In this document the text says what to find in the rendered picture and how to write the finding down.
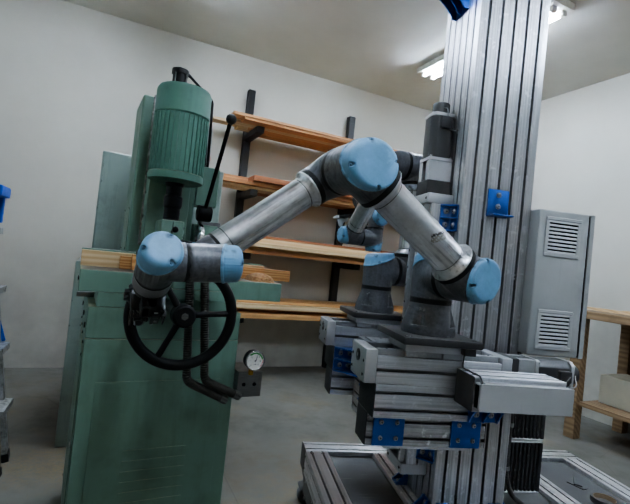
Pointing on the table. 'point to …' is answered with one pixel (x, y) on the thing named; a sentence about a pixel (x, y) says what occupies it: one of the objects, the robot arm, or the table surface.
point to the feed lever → (214, 177)
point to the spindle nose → (172, 200)
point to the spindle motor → (179, 134)
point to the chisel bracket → (170, 227)
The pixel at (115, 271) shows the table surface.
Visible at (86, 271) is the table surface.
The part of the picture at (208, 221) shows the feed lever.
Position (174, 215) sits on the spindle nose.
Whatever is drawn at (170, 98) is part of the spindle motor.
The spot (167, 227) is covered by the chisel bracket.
